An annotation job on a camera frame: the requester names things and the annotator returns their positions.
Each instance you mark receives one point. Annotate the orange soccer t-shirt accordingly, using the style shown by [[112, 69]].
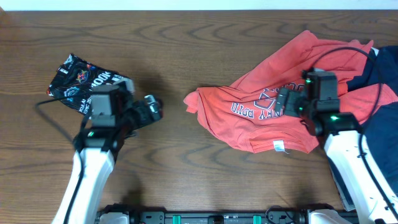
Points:
[[249, 114]]

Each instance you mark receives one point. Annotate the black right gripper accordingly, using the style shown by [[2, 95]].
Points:
[[294, 96]]

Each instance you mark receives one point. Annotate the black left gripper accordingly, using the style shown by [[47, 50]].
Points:
[[155, 114]]

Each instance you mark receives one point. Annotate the navy blue garment pile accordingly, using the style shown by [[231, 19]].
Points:
[[381, 132]]

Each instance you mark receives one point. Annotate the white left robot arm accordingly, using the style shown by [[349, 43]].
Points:
[[95, 157]]

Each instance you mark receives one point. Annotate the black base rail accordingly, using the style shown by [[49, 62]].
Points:
[[119, 213]]

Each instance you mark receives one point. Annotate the black printed folded shirt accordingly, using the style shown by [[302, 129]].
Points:
[[76, 78]]

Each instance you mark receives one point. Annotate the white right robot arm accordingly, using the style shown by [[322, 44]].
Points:
[[339, 134]]

